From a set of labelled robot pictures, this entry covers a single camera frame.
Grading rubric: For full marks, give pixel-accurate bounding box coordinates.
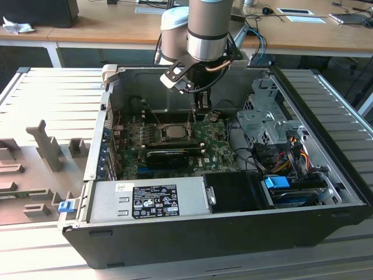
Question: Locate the CPU socket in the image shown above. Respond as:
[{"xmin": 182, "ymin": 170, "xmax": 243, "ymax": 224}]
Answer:
[{"xmin": 159, "ymin": 124, "xmax": 195, "ymax": 144}]

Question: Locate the green RAM stick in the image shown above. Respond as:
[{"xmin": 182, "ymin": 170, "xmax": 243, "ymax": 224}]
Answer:
[{"xmin": 0, "ymin": 190, "xmax": 47, "ymax": 198}]

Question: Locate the metal CPU socket cover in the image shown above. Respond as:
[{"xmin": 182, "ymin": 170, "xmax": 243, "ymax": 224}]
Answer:
[{"xmin": 186, "ymin": 110, "xmax": 196, "ymax": 138}]

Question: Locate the pale blue paper sheet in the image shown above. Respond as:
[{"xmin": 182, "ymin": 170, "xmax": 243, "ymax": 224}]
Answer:
[{"xmin": 285, "ymin": 15, "xmax": 329, "ymax": 25}]

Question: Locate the blue cable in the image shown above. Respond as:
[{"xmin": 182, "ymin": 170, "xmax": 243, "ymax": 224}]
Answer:
[{"xmin": 248, "ymin": 27, "xmax": 268, "ymax": 67}]

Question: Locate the black power supply label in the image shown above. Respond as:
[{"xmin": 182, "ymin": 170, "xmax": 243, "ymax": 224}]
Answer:
[{"xmin": 132, "ymin": 184, "xmax": 181, "ymax": 219}]

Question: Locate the black graphics card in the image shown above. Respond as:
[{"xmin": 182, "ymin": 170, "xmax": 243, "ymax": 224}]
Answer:
[{"xmin": 145, "ymin": 149, "xmax": 189, "ymax": 176}]

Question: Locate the black looped wire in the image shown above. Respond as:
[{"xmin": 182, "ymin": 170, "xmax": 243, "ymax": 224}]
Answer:
[{"xmin": 214, "ymin": 99, "xmax": 242, "ymax": 117}]

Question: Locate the yellow red wire bundle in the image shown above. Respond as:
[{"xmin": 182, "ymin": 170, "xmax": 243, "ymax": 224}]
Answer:
[{"xmin": 272, "ymin": 147, "xmax": 311, "ymax": 173}]

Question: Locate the black box on desk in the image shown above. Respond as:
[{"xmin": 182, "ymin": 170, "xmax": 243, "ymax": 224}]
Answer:
[{"xmin": 0, "ymin": 0, "xmax": 79, "ymax": 29}]

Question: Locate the grey laptop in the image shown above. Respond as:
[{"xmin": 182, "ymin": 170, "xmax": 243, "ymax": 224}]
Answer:
[{"xmin": 329, "ymin": 11, "xmax": 370, "ymax": 26}]

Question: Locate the grey case corner handle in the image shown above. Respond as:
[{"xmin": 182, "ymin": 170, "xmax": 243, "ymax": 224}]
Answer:
[{"xmin": 101, "ymin": 64, "xmax": 119, "ymax": 85}]

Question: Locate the black cylinder component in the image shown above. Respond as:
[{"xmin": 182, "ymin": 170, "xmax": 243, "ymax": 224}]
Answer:
[{"xmin": 129, "ymin": 97, "xmax": 143, "ymax": 112}]

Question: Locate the green motherboard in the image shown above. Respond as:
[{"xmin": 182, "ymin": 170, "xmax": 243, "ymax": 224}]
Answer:
[{"xmin": 115, "ymin": 112, "xmax": 242, "ymax": 180}]

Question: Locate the blue disk carrier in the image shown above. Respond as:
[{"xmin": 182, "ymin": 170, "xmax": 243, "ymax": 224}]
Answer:
[{"xmin": 263, "ymin": 174, "xmax": 290, "ymax": 190}]

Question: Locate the silver square CPU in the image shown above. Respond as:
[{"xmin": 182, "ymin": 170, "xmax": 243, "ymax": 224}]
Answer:
[{"xmin": 164, "ymin": 125, "xmax": 188, "ymax": 139}]

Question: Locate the black plastic drive cover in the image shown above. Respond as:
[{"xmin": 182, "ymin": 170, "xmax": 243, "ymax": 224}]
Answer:
[{"xmin": 201, "ymin": 171, "xmax": 276, "ymax": 213}]

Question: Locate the black open PC case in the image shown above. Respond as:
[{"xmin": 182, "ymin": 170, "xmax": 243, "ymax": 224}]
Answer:
[{"xmin": 57, "ymin": 64, "xmax": 373, "ymax": 271}]

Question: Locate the silver metal disk bay cage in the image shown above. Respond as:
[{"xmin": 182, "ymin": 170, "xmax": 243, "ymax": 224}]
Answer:
[{"xmin": 236, "ymin": 78, "xmax": 309, "ymax": 152}]

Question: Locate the wooden desk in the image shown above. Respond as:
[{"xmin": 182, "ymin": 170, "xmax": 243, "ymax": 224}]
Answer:
[
  {"xmin": 0, "ymin": 4, "xmax": 81, "ymax": 49},
  {"xmin": 46, "ymin": 0, "xmax": 373, "ymax": 58}
]

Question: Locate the hard disk drive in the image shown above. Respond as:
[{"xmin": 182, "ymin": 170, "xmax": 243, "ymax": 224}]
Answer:
[{"xmin": 269, "ymin": 188, "xmax": 320, "ymax": 208}]

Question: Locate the silver power supply unit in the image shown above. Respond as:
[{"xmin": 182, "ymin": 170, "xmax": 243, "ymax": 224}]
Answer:
[{"xmin": 87, "ymin": 176, "xmax": 211, "ymax": 225}]

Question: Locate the black RAM slot bank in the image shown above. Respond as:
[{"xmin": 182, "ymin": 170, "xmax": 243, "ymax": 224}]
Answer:
[
  {"xmin": 144, "ymin": 141, "xmax": 202, "ymax": 151},
  {"xmin": 150, "ymin": 110, "xmax": 192, "ymax": 123}
]

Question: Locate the grey brown parts rack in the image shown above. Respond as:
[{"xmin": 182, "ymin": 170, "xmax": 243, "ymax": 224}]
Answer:
[{"xmin": 0, "ymin": 118, "xmax": 90, "ymax": 226}]

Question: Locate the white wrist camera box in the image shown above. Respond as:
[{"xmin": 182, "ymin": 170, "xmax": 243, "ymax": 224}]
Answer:
[{"xmin": 159, "ymin": 62, "xmax": 187, "ymax": 90}]

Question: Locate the crumpled white paper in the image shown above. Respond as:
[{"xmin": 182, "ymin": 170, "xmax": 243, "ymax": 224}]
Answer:
[{"xmin": 2, "ymin": 16, "xmax": 36, "ymax": 35}]

